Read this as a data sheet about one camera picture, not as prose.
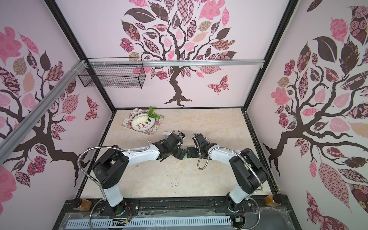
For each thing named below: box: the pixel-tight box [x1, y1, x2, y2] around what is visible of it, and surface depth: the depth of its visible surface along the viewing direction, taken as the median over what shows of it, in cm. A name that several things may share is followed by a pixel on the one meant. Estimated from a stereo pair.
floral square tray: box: [121, 108, 165, 136], surface depth 112 cm
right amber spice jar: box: [264, 193, 283, 207], surface depth 74 cm
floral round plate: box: [130, 111, 156, 132], surface depth 110 cm
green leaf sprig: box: [146, 105, 161, 119], surface depth 116 cm
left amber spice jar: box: [72, 197, 92, 212], surface depth 71 cm
